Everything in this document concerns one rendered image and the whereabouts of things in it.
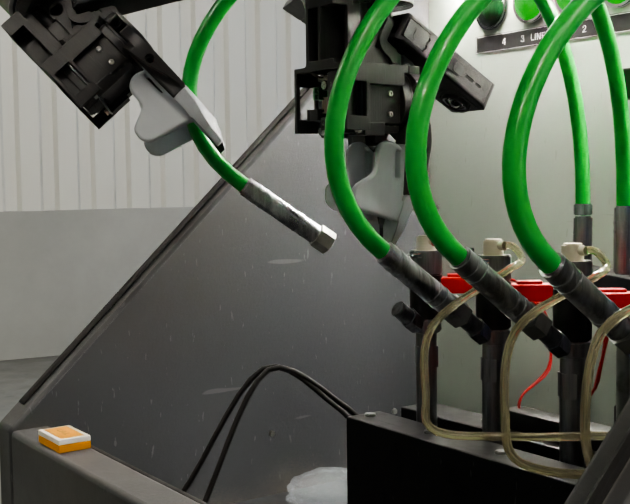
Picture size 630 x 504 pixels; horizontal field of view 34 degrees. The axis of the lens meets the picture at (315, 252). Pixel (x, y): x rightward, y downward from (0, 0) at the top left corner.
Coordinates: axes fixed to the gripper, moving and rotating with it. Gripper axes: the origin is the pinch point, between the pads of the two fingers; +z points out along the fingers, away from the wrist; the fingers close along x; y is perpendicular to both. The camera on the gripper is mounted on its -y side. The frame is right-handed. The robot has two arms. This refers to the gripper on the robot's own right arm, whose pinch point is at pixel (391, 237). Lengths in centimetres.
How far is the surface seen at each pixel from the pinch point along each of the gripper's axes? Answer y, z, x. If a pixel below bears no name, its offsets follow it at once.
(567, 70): -21.7, -14.9, -0.2
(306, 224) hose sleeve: 1.9, -0.9, -9.6
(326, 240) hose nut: 0.3, 0.6, -8.8
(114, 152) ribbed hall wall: -252, -26, -611
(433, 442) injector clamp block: 1.1, 15.8, 6.4
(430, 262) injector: -3.1, 2.2, 1.3
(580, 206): -22.9, -2.1, 0.5
